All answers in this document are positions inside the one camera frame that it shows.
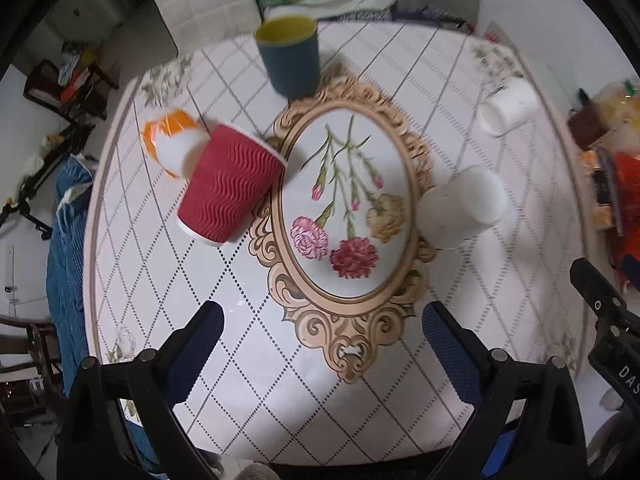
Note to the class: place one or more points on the orange and white paper cup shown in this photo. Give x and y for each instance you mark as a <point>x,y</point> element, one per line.
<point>176,141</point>

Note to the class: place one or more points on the red ribbed paper cup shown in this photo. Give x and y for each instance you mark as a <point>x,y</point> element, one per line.
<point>234,173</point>

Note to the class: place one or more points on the yellow printed plastic bag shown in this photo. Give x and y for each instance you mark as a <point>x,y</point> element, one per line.
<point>617,105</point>

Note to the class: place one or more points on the white paper cup with calligraphy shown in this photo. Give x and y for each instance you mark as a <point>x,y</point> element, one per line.
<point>468,205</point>

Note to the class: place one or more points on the white paper cup lying sideways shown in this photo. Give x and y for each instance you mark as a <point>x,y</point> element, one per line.
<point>511,105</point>

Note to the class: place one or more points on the white padded chair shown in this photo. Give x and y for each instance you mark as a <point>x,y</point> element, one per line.
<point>193,24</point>

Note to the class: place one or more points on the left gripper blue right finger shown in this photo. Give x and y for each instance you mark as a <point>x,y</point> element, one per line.
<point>482,378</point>

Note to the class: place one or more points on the dark wooden chair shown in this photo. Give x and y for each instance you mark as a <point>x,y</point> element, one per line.
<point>73,89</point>

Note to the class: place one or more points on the orange patterned packet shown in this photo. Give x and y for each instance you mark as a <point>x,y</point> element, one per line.
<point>602,208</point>

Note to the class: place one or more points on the blue quilted blanket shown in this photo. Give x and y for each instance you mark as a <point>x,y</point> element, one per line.
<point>65,266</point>

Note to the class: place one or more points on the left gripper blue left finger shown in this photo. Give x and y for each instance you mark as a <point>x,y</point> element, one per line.
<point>160,379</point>

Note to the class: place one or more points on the dark green yellow-lined cup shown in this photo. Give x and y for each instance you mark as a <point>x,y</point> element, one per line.
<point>290,51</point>

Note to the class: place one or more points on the floral diamond pattern tablecloth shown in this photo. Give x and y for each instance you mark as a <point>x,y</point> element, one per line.
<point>322,360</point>

